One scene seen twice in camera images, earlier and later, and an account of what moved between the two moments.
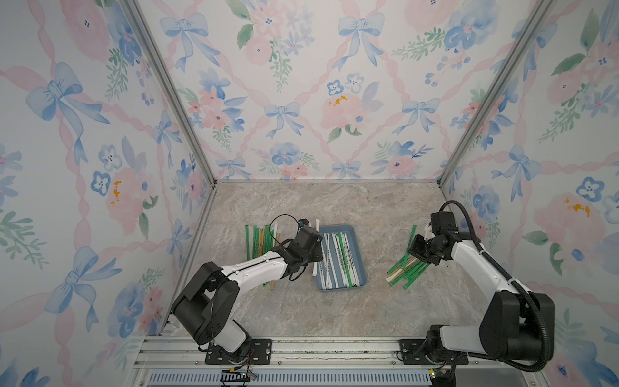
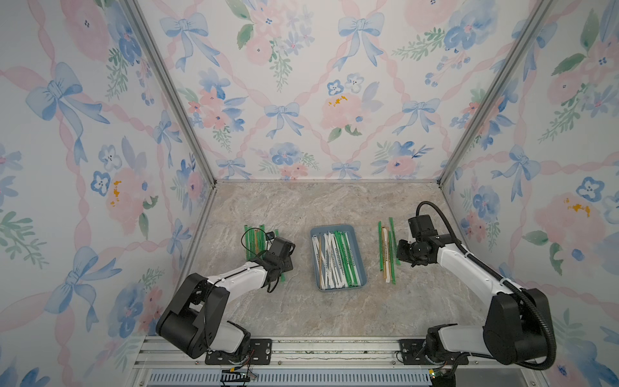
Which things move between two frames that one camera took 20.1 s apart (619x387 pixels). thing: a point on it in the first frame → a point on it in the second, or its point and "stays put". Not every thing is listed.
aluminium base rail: x=318 y=361 stays put
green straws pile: x=410 y=268 → x=380 y=246
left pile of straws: x=247 y=239 stays put
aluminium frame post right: x=538 y=17 stays put
